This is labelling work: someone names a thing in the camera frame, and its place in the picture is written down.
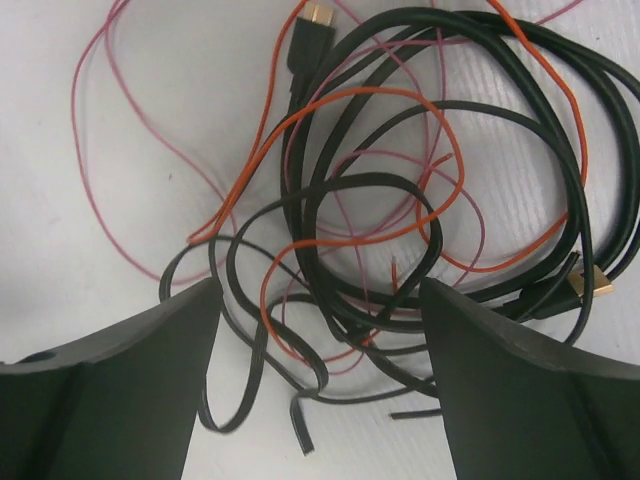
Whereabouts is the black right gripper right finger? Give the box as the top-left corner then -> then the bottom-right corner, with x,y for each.
419,279 -> 639,479

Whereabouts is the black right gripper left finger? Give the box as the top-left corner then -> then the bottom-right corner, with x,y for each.
1,278 -> 222,479

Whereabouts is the black ribbon cable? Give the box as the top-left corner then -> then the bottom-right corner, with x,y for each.
158,172 -> 446,456

